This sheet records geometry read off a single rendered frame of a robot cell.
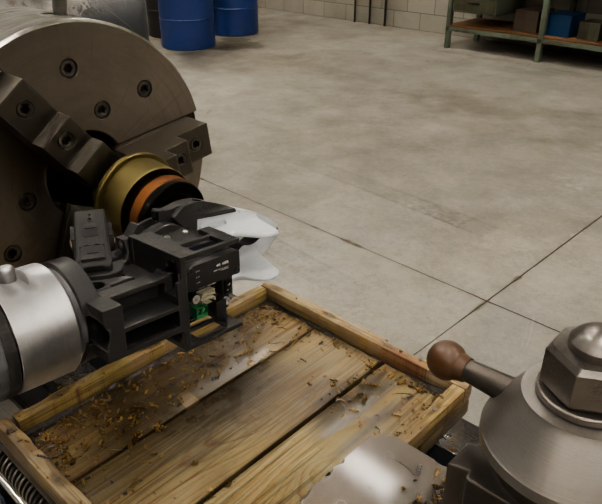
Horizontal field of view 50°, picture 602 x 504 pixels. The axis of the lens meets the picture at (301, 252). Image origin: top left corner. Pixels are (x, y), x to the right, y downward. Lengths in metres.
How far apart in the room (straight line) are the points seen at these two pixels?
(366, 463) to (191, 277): 0.17
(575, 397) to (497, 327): 2.15
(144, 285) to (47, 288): 0.06
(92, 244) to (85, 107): 0.25
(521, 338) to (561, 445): 2.11
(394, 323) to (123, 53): 1.80
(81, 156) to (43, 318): 0.26
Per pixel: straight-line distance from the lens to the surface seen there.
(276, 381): 0.70
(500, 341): 2.35
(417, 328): 2.35
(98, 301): 0.42
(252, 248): 0.55
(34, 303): 0.41
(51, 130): 0.63
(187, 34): 7.13
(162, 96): 0.76
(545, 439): 0.28
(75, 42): 0.69
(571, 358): 0.28
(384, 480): 0.42
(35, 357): 0.41
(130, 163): 0.63
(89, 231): 0.51
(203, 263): 0.44
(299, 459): 0.62
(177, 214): 0.49
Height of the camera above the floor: 1.33
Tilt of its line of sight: 28 degrees down
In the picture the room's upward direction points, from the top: straight up
